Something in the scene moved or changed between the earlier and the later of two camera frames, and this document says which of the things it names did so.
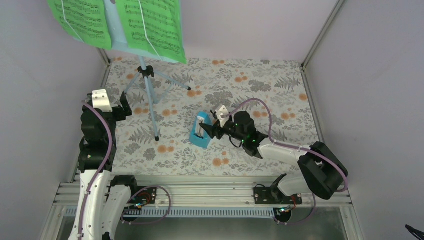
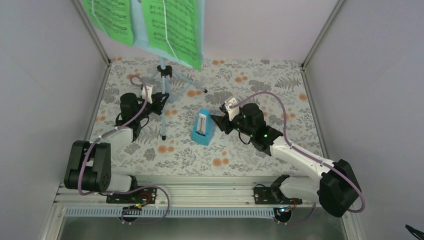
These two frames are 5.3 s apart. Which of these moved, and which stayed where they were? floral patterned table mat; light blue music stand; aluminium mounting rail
Moved: light blue music stand
Stayed: aluminium mounting rail; floral patterned table mat
